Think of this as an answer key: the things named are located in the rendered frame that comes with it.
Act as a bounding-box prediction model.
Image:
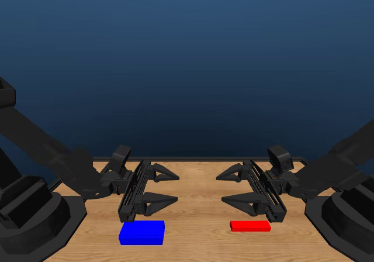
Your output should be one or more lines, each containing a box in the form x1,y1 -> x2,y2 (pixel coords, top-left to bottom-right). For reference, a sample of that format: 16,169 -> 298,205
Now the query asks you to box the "black table frame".
46,156 -> 344,194

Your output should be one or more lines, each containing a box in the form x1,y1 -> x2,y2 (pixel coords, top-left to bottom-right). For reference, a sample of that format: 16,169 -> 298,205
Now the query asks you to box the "blue hollow socket block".
118,220 -> 165,246

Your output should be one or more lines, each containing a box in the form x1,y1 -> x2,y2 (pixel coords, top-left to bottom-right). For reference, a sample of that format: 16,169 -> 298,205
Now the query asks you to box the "thin red peg bar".
230,220 -> 272,233

